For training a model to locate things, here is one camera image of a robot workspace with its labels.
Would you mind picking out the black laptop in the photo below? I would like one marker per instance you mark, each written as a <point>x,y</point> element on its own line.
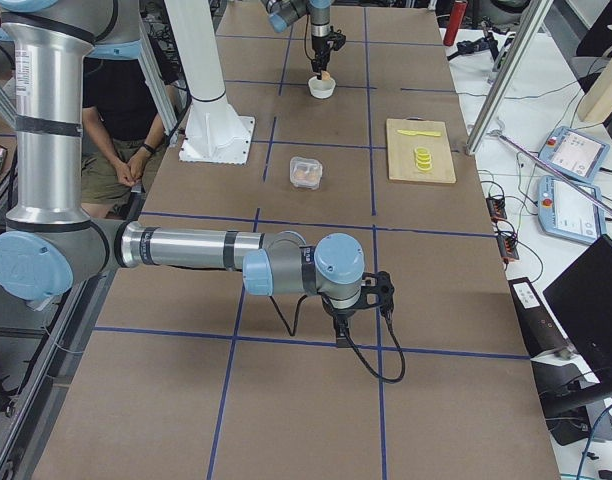
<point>581,300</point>

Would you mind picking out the reacher grabber stick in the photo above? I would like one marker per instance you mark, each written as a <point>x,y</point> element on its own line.
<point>497,133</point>

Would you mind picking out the yellow plastic knife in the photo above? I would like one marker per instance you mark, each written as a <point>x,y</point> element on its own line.
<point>425,133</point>

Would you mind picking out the aluminium frame post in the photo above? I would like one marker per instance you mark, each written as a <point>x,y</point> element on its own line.
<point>529,26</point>

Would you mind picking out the seated person black shirt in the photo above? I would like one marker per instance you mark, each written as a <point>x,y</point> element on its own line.
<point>121,120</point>

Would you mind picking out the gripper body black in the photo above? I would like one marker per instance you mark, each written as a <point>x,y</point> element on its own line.
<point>319,44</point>
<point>341,315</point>

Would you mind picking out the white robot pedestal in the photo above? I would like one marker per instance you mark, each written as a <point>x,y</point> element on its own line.
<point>214,132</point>

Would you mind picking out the yellow lemon slice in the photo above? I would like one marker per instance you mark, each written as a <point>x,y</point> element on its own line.
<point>424,157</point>
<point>423,151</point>
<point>425,167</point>
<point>424,162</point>

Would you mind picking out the blue teach pendant near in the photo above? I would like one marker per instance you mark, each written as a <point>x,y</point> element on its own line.
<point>564,213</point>

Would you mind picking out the red cylinder bottle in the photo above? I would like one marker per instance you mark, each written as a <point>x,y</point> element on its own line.
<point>454,23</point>

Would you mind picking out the white paper bowl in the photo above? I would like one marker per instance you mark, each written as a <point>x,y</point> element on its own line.
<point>321,88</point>

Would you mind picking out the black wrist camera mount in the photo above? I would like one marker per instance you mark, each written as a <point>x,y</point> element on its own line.
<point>377,291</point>

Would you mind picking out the clear plastic egg box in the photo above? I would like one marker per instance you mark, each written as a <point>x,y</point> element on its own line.
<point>308,165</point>

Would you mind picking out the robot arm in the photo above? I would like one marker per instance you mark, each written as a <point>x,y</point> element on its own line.
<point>51,243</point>
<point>282,14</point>

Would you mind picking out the blue teach pendant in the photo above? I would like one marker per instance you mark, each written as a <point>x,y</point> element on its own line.
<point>574,153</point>
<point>564,213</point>

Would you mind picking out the wooden cutting board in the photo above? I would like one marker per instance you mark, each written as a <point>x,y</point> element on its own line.
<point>401,156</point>

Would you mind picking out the blue teach pendant far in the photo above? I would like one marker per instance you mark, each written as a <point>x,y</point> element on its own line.
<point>574,153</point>

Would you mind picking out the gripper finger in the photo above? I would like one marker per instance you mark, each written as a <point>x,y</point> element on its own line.
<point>341,340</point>

